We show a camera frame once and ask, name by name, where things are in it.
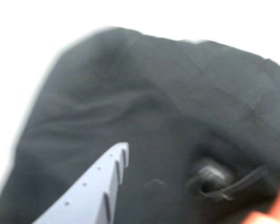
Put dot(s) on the blue-grey gripper finger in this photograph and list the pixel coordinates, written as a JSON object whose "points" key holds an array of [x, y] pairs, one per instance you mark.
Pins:
{"points": [[91, 186]]}

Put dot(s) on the black fabric bag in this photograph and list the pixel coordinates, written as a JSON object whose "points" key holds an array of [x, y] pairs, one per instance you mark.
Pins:
{"points": [[130, 93]]}

